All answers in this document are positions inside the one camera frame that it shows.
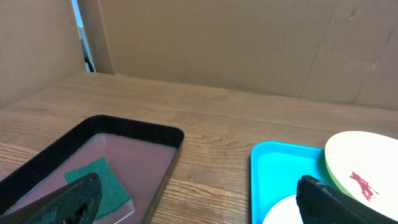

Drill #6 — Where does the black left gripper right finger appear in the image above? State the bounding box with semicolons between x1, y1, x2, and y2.
296;175;397;224

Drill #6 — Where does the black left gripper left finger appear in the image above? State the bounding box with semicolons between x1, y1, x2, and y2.
1;172;103;224

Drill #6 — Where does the light blue plate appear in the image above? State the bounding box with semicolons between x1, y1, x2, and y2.
262;194;303;224

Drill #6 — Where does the green scrubbing sponge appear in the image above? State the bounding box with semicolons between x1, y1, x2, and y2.
64;157;131;220

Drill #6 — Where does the blue plastic serving tray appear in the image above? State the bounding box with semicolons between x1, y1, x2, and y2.
250;141;336;223

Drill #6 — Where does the yellow-green plate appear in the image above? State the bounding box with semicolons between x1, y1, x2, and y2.
325;131;397;220

